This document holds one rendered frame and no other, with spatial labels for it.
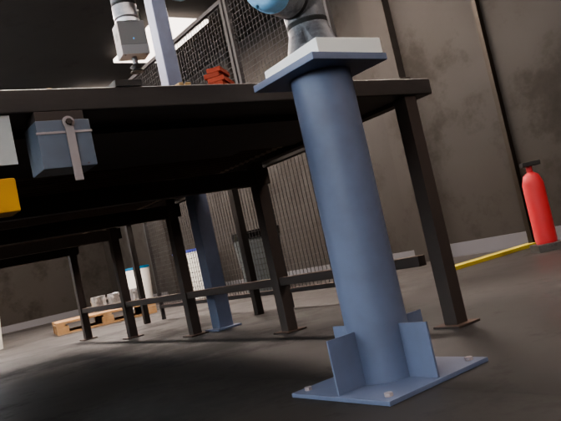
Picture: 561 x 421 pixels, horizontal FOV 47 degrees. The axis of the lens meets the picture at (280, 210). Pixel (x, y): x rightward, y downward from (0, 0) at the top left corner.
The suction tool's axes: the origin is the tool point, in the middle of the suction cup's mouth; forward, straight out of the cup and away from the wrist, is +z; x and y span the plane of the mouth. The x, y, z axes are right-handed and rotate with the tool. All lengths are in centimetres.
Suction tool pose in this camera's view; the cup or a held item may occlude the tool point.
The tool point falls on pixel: (137, 72)
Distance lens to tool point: 206.3
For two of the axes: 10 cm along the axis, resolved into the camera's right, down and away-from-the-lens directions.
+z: 2.1, 9.8, -0.6
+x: 4.4, -1.5, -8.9
